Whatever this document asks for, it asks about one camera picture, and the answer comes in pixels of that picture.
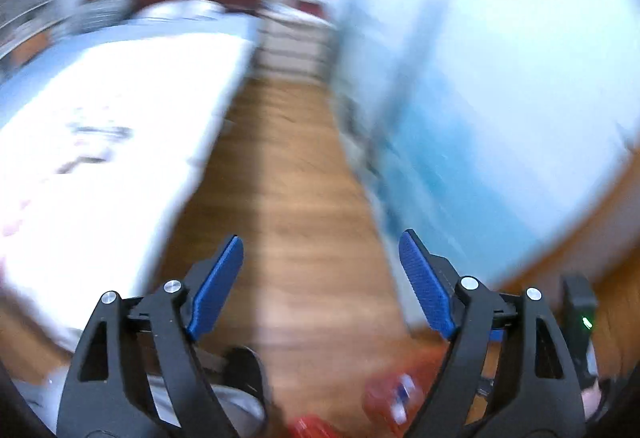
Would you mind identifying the red plastic stool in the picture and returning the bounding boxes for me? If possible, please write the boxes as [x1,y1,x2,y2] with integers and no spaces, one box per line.
[289,413,346,438]

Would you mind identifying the grey patterned cloth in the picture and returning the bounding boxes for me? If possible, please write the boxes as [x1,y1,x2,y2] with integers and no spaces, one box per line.
[74,0,147,35]

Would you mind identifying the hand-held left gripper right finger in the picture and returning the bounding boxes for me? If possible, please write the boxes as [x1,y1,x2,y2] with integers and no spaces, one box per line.
[398,229,587,438]

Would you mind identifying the blue mural wardrobe door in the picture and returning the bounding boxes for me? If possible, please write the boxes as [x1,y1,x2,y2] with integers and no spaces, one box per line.
[330,0,640,286]

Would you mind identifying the person's slipper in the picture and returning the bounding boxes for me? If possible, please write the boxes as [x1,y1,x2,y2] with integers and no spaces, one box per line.
[222,346,274,419]

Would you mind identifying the bed with white sheet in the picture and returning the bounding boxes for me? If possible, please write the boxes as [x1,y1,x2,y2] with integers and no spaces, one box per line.
[0,0,262,351]

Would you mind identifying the crumpled paper and wrappers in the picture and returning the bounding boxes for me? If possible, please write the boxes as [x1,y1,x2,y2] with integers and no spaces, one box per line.
[392,374,419,422]

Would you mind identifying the red mesh waste basket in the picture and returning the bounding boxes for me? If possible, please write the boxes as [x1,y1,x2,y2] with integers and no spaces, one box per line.
[362,358,443,438]

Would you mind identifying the white chest of drawers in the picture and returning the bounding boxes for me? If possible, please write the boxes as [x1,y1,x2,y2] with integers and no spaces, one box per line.
[254,13,337,83]

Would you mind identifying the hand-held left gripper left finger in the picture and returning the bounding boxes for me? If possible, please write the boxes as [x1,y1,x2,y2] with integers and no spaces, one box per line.
[56,234,245,438]

